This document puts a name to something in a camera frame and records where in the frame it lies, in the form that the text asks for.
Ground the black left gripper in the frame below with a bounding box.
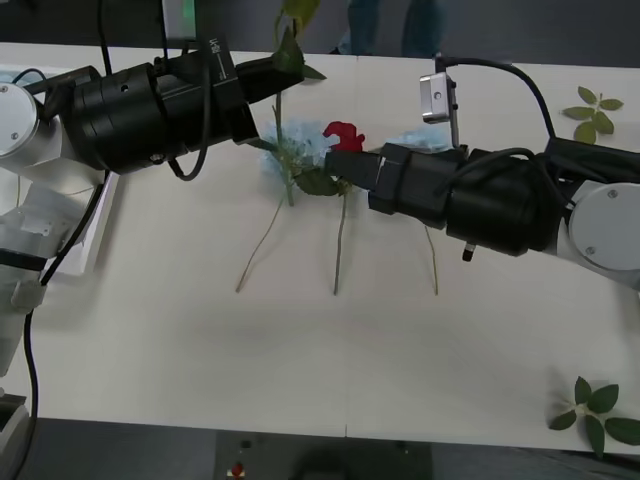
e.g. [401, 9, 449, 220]
[160, 35, 304, 157]

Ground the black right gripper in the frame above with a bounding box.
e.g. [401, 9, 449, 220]
[325, 143, 469, 229]

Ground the red rose with green stem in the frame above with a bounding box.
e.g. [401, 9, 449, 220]
[272, 0, 322, 207]
[294, 119, 369, 296]

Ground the person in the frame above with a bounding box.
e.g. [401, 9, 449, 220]
[329, 0, 446, 57]

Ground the shallow white box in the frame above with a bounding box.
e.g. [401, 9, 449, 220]
[0, 63, 122, 277]

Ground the pale grey left wrist camera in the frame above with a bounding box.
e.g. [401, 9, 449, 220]
[162, 0, 199, 41]

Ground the pale grey wrist camera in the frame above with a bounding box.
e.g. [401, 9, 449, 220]
[418, 71, 460, 125]
[162, 0, 199, 41]

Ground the pale grey right wrist camera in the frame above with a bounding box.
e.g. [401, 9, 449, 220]
[418, 71, 460, 125]

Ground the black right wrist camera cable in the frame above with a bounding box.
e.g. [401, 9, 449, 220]
[433, 53, 561, 146]

